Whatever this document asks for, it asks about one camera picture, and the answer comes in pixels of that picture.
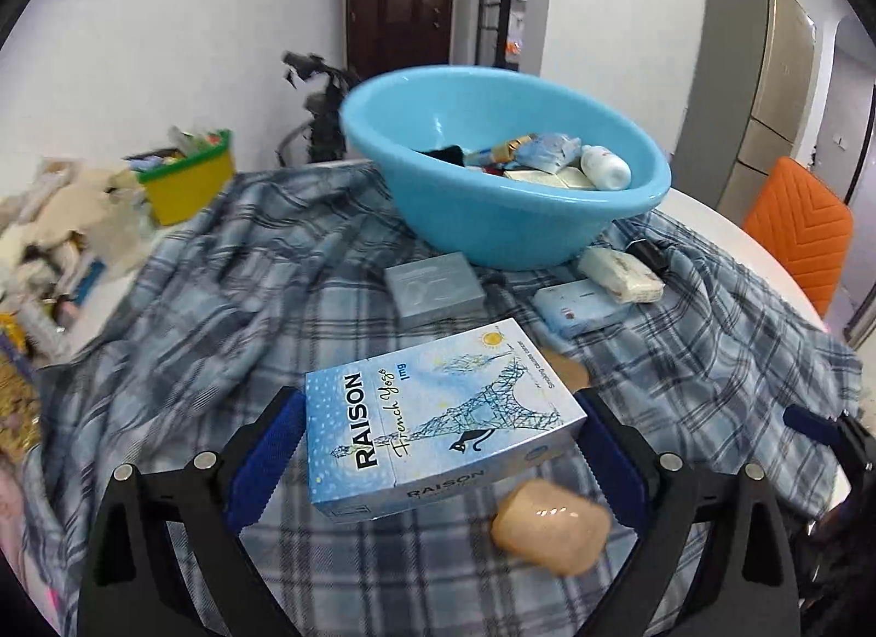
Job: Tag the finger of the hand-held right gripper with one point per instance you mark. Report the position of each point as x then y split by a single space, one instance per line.
811 423

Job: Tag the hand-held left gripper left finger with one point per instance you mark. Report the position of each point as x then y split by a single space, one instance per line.
267 459

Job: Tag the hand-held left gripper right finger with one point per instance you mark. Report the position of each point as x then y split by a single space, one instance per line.
612 466

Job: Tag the light blue tower-print box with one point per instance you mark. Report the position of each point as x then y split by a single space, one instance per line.
424 418

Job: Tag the light blue plastic basin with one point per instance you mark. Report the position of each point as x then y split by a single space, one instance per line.
493 226

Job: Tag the white bottle with orange print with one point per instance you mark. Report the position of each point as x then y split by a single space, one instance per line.
606 168

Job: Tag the light blue wipes packet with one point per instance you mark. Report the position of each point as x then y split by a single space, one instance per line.
547 151

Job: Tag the gold cigarette box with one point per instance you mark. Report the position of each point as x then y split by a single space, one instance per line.
510 147

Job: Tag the black scrunchie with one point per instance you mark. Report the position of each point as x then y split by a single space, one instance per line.
445 154

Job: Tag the peach soap bar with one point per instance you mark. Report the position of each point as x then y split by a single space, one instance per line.
547 527

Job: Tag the blue plaid shirt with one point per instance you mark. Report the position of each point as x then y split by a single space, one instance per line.
205 308

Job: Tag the small light blue box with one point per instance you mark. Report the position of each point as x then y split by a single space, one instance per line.
582 305

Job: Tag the orange chair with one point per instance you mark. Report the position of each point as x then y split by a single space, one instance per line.
801 233

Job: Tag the white tissue pack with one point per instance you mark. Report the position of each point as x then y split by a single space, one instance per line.
619 274

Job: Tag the small black box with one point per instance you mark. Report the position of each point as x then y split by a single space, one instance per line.
650 253

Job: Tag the silver-blue flat box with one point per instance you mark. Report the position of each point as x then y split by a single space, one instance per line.
434 288

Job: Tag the gold foil snack packets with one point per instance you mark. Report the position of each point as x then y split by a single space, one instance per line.
17 384

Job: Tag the yellow bin with green rim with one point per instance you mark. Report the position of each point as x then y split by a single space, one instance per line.
191 188

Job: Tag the white printed box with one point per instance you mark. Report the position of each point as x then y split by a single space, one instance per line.
547 178

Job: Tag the beige plush toy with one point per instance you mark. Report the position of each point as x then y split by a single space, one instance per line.
75 199

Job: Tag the bundle of small sachets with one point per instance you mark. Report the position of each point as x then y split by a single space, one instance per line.
174 147

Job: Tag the grey-gold refrigerator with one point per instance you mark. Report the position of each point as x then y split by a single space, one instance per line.
746 96

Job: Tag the black bicycle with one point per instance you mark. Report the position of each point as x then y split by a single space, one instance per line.
321 110

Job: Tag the dark brown entrance door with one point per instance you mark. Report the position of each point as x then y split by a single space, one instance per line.
400 7

